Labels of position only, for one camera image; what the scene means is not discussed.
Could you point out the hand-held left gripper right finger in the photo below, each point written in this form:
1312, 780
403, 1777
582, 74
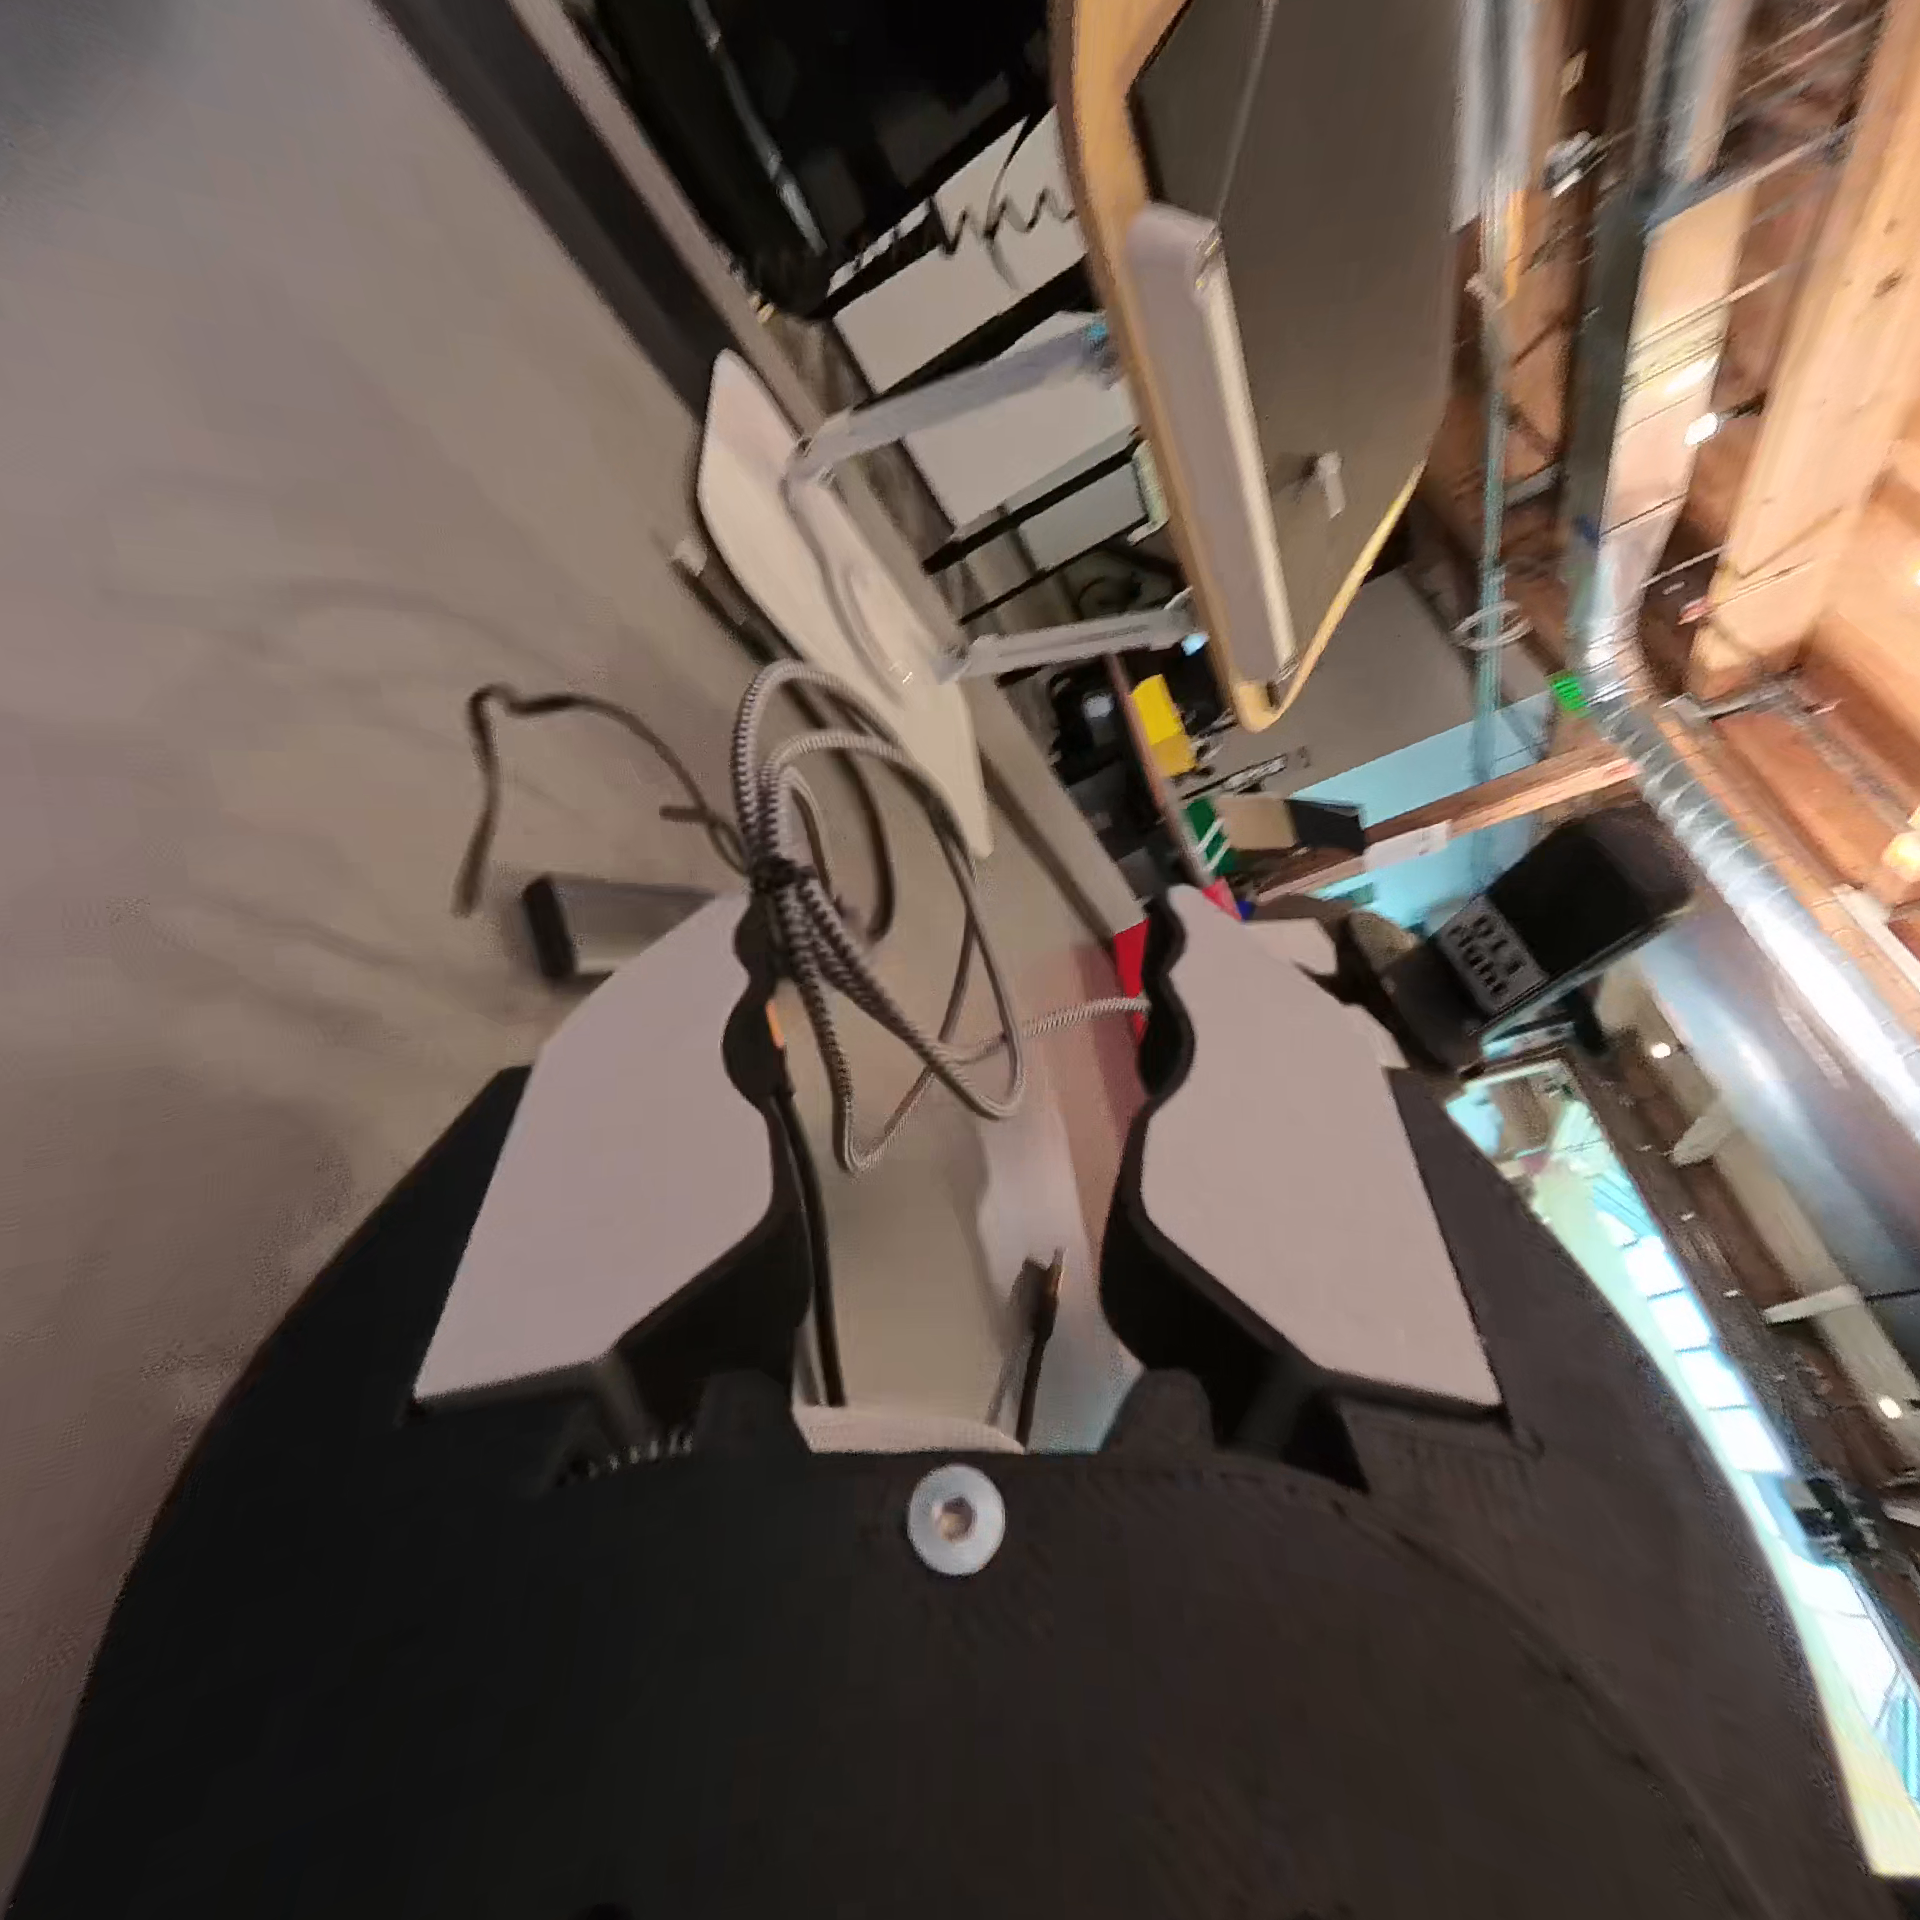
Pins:
1305, 1201

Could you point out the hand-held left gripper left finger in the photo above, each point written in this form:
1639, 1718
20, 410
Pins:
601, 1201

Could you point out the grey usb hub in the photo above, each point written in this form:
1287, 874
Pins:
616, 922

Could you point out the red plastic bin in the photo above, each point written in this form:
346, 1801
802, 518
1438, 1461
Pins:
1132, 961

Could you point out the green box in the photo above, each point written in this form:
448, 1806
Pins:
1207, 833

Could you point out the wooden beam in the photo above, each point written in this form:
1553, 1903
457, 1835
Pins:
1499, 797

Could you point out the silver ceiling duct pipes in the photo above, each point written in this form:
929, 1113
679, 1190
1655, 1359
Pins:
1711, 813

